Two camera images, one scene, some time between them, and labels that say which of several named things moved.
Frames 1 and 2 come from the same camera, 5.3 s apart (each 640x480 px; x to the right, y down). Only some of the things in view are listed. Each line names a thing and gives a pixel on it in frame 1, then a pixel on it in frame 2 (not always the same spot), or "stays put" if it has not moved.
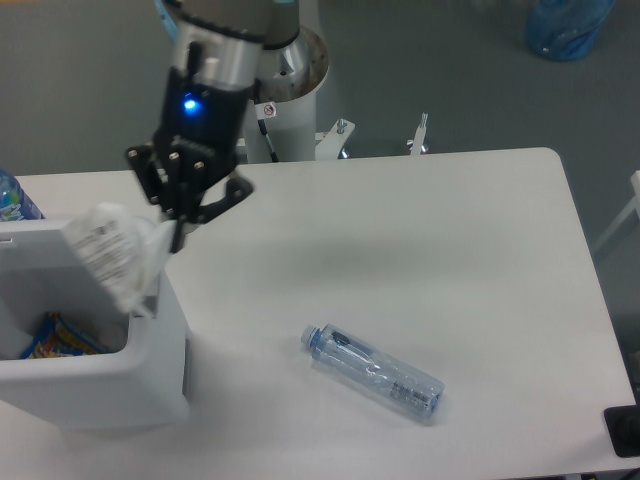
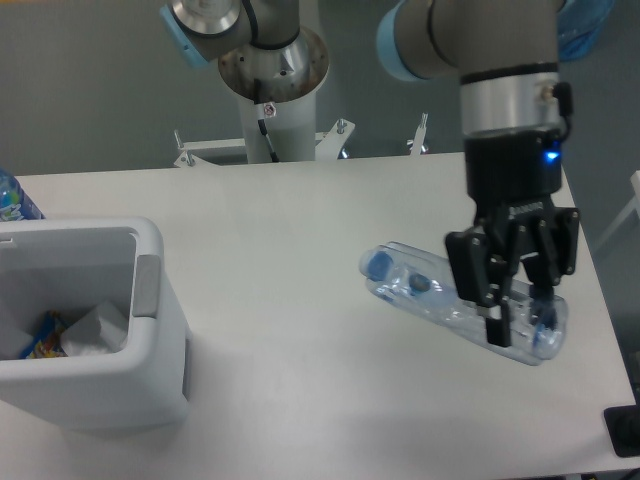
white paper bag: x=123 y=251 to x=101 y=331
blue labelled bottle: x=15 y=205 stays put
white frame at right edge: x=635 y=184 stays put
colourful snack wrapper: x=56 y=337 stays put
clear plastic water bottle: x=335 y=346 to x=423 y=280
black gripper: x=201 y=131 to x=513 y=173
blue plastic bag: x=566 y=29 stays put
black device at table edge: x=623 y=429 stays put
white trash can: x=142 y=379 stays put
